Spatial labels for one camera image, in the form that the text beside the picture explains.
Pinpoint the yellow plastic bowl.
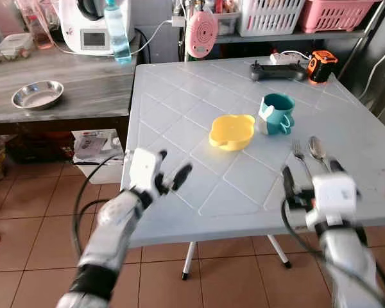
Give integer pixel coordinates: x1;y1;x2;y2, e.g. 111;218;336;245
209;114;256;151

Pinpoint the steel spoon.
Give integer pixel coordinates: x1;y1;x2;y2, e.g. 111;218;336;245
307;135;332;165

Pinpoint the steel fork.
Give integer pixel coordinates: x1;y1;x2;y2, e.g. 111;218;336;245
291;140;312;184

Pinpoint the white plastic folding table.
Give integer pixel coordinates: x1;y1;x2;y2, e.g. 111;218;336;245
120;56;385;281

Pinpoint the white table leg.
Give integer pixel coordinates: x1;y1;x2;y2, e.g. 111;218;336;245
267;235;293;269
182;241;198;280

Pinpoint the white storage box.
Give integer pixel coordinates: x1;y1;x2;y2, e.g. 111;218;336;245
71;129;126;185

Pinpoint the teal mug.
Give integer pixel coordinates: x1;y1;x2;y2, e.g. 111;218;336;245
258;93;296;136

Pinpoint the orange and black device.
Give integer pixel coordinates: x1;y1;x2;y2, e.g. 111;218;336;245
307;50;339;85

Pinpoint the grey wooden counter table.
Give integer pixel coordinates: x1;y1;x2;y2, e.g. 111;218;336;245
0;46;139;148

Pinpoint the black remote controller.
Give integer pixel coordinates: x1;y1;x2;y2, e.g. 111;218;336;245
250;62;307;83

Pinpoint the white power strip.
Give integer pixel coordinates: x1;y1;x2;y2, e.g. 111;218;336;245
269;51;312;65

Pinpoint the clear blue water bottle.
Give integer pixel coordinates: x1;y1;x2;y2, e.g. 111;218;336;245
103;0;133;64

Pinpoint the pink round device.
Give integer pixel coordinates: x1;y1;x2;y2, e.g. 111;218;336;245
184;9;219;60

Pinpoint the stainless steel bowl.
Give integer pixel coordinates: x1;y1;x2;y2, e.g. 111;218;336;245
12;80;65;111

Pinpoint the white kitchen machine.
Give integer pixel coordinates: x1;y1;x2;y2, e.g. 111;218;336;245
58;0;133;56

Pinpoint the pink plastic basket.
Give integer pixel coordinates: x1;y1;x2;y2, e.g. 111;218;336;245
299;0;380;35

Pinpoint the white plastic basket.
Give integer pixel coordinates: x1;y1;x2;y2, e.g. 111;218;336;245
237;0;306;38

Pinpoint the pink plastic jug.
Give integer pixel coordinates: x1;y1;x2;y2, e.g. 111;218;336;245
15;0;56;51

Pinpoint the clear plastic container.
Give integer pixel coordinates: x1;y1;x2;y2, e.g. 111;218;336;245
0;33;35;62

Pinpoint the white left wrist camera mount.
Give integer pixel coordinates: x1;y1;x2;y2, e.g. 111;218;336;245
127;148;165;193

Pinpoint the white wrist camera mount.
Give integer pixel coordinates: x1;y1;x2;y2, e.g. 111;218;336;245
305;172;360;230
127;148;165;193

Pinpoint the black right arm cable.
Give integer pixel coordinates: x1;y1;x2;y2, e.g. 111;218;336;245
280;198;385;308

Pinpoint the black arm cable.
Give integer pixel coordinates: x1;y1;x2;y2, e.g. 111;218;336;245
72;153;130;261
280;198;385;308

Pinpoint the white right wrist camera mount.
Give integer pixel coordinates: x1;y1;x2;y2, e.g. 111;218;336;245
305;172;360;230

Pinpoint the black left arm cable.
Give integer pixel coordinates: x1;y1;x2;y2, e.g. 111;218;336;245
72;153;130;261

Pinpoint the white hanging cable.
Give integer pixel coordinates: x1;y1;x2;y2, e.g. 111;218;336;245
358;37;385;98

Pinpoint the white power cable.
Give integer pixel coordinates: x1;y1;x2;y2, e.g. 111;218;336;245
131;18;182;57

